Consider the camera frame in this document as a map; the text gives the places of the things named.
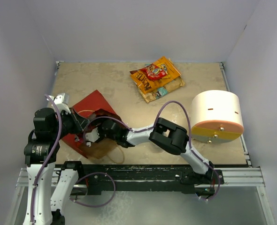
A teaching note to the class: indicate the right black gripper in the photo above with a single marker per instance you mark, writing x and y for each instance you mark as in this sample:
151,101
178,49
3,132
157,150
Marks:
101,136

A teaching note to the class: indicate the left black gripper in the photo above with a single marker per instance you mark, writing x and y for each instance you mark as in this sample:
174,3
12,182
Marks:
75,128

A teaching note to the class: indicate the red brown paper bag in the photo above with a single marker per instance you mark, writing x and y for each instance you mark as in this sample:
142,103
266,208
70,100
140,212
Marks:
105,151

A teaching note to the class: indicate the orange snack packet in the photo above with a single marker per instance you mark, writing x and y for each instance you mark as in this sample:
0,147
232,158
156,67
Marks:
146,85

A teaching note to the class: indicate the red rice cracker packet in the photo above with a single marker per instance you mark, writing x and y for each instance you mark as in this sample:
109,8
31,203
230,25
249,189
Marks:
153,72

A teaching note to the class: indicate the yellow candy packet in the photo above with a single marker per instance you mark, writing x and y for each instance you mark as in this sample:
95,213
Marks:
165,70

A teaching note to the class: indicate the yellow kettle chips bag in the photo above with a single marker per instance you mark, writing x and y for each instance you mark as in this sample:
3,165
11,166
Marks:
162,91

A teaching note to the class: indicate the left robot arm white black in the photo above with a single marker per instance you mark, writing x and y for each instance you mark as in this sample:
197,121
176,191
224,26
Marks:
45,206

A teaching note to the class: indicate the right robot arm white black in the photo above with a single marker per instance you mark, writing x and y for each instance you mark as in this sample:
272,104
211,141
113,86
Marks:
167,135

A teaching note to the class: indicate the large white paper roll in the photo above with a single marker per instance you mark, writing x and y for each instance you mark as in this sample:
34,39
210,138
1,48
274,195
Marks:
216,117

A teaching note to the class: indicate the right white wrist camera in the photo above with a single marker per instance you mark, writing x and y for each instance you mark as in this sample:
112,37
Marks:
91,137

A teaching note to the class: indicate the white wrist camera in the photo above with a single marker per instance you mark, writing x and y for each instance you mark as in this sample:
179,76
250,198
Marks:
91,137
60,101

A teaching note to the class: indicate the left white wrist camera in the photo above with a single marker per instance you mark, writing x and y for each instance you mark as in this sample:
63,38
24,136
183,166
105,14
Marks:
60,101

